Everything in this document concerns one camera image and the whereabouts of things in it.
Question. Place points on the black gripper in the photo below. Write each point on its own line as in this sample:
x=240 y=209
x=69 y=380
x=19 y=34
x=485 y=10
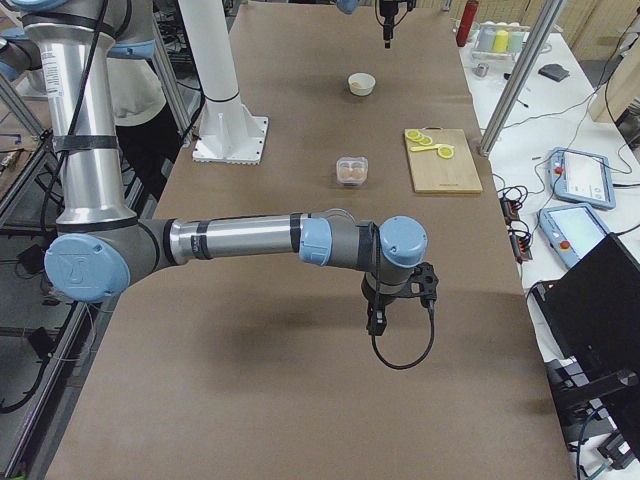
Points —
x=387 y=21
x=374 y=304

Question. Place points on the clear plastic egg box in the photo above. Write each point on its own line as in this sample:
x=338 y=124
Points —
x=352 y=162

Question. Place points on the white ceramic bowl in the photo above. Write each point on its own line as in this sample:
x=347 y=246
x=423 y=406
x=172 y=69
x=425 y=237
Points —
x=364 y=78

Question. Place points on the red bottle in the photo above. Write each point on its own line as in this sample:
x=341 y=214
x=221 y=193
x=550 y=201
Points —
x=466 y=22

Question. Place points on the grey cup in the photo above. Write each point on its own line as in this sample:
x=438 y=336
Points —
x=486 y=39

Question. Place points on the small metal cup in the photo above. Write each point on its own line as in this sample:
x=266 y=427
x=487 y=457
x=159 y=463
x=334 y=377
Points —
x=481 y=70

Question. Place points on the yellow cup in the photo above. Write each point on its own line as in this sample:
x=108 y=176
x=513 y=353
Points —
x=501 y=41

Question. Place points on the yellow plastic knife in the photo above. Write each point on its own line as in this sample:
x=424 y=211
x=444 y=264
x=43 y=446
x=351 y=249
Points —
x=424 y=148

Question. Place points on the lemon slice near knife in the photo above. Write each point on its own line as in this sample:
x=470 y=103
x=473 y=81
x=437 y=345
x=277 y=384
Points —
x=446 y=151

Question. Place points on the wooden cutting board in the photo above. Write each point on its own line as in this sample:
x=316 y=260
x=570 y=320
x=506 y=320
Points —
x=432 y=174

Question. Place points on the black power strip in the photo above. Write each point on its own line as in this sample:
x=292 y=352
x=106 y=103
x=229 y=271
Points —
x=519 y=233

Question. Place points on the dark grey pad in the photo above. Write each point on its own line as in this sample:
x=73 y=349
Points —
x=554 y=72

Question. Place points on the blue teach pendant near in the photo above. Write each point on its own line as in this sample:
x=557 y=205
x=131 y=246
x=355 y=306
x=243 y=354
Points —
x=572 y=230

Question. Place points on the blue teach pendant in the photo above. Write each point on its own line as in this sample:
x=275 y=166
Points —
x=572 y=230
x=578 y=176

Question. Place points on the black monitor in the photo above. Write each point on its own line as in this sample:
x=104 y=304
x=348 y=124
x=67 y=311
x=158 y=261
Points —
x=593 y=314

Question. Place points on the blue teach pendant far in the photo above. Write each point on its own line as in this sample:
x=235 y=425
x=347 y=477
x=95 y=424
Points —
x=578 y=176

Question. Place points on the person in cream sweater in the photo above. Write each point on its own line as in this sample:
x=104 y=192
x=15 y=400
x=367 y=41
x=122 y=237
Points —
x=145 y=127

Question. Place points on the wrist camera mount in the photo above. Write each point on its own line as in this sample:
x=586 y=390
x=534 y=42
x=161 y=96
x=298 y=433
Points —
x=423 y=284

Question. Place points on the aluminium frame post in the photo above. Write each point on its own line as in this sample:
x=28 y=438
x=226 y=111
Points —
x=522 y=69

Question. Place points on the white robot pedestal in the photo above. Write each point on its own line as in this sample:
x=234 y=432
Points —
x=228 y=132

